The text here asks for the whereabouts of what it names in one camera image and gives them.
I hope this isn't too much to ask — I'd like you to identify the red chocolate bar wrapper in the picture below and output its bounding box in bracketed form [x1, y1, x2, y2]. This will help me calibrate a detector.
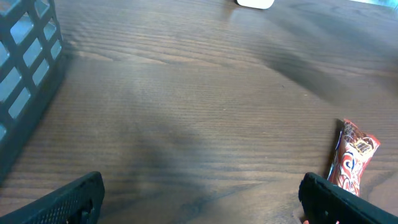
[327, 119, 381, 196]

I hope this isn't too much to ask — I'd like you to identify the grey plastic lattice basket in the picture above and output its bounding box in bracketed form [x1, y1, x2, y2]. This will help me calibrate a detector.
[1, 0, 66, 180]

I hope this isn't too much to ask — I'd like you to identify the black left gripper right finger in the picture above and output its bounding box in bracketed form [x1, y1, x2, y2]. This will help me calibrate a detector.
[298, 172, 397, 224]

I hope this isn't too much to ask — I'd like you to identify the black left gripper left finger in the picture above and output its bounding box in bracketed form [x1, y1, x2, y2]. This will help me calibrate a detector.
[1, 171, 104, 224]

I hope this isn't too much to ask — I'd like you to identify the white barcode scanner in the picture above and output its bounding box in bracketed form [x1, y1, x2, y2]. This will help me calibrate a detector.
[236, 0, 275, 10]

